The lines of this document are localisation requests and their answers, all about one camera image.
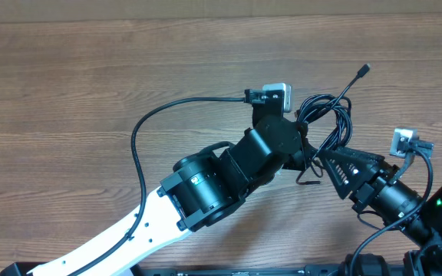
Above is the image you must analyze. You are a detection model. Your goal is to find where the black usb cable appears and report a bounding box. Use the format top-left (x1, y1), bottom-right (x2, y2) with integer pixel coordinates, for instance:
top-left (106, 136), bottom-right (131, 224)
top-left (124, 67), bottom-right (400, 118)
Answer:
top-left (295, 63), bottom-right (371, 186)

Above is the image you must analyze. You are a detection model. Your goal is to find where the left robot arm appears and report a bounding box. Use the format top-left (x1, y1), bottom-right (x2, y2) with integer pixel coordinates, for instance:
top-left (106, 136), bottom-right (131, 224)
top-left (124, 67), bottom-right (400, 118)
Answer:
top-left (1, 116), bottom-right (308, 275)

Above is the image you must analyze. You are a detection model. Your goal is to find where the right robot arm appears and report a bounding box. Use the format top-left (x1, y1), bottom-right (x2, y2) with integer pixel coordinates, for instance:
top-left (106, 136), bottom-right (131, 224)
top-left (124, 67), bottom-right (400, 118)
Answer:
top-left (318, 142), bottom-right (442, 275)

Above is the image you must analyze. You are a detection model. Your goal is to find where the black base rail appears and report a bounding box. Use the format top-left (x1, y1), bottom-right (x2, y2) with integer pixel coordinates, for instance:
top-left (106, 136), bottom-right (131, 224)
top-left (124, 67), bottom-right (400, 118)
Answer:
top-left (131, 264), bottom-right (345, 276)

